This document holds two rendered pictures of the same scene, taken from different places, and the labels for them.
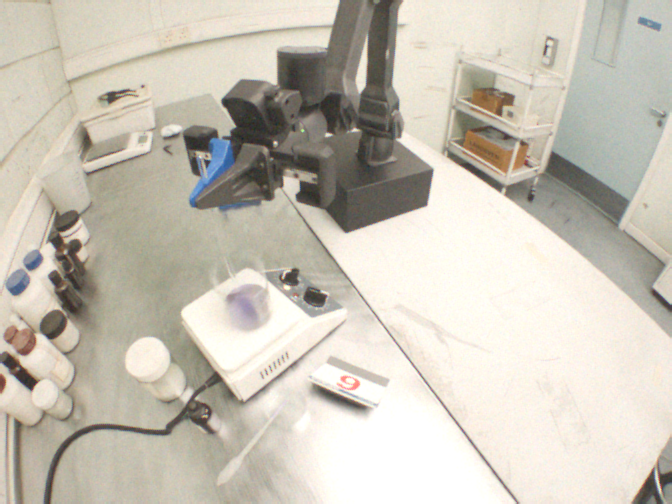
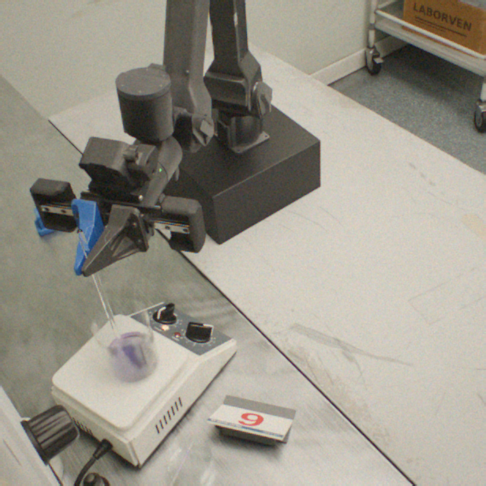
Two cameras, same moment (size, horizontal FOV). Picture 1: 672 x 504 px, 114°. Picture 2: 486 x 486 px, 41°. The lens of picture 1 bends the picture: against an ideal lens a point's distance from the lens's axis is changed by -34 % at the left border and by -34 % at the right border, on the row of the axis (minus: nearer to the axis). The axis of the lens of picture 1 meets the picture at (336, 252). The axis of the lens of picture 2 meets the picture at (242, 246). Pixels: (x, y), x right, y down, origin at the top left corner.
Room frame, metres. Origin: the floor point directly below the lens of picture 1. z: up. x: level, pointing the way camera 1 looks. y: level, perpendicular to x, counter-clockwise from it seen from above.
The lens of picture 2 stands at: (-0.22, 0.00, 1.61)
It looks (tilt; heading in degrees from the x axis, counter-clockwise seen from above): 45 degrees down; 355
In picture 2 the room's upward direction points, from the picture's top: 7 degrees counter-clockwise
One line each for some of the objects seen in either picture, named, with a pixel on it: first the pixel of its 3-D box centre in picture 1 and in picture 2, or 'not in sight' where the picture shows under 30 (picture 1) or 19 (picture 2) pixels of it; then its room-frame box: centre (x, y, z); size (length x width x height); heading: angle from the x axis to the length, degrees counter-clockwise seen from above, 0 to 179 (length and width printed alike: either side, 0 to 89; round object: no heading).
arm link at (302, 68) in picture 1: (316, 91); (163, 114); (0.42, 0.02, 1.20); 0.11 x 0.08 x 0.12; 149
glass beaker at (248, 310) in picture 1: (242, 295); (127, 346); (0.24, 0.11, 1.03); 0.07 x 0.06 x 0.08; 150
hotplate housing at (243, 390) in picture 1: (260, 323); (143, 373); (0.26, 0.11, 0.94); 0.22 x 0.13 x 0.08; 135
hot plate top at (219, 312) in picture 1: (238, 315); (121, 368); (0.24, 0.12, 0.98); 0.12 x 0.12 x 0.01; 45
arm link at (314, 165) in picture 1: (267, 150); (128, 196); (0.33, 0.07, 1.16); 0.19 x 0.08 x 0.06; 63
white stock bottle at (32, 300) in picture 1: (34, 303); not in sight; (0.25, 0.54, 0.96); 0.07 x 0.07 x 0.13
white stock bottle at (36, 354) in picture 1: (42, 359); not in sight; (0.16, 0.45, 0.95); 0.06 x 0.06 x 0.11
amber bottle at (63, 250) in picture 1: (65, 255); not in sight; (0.39, 0.55, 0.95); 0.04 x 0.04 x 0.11
